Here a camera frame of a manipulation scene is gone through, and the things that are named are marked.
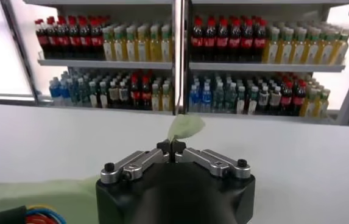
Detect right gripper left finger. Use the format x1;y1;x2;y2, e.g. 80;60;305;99
100;139;173;185

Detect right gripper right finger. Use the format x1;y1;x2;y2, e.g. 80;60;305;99
172;139;252;180

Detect light green t-shirt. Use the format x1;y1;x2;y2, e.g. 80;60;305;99
0;114;206;224

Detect green tinted water bottle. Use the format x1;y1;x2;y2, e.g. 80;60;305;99
79;79;91;107
69;78;82;107
224;82;236;114
213;82;225;113

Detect blue water bottle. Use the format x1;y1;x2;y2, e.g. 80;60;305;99
188;84;201;113
200;85;213;113
60;79;71;106
49;79;62;106

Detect small tea bottle white label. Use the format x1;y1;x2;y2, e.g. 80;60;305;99
88;81;99;108
235;85;247;114
99;81;110;109
247;85;259;115

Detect cola bottle red cap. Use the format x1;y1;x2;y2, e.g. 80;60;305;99
292;80;306;116
79;17;93;60
191;17;205;63
241;18;254;63
280;81;293;116
228;18;241;63
90;18;104;61
130;75;141;110
35;18;49;59
203;17;217;63
46;17;60;59
216;18;229;63
57;16;71;59
140;75;153;110
69;16;82;60
253;19;267;64

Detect small dark bottle grey label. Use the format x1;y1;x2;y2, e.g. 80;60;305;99
108;81;120;109
269;85;281;116
118;81;130;110
258;85;270;115

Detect grey drinks shelf unit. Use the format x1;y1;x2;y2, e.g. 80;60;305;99
24;0;183;116
182;0;349;125

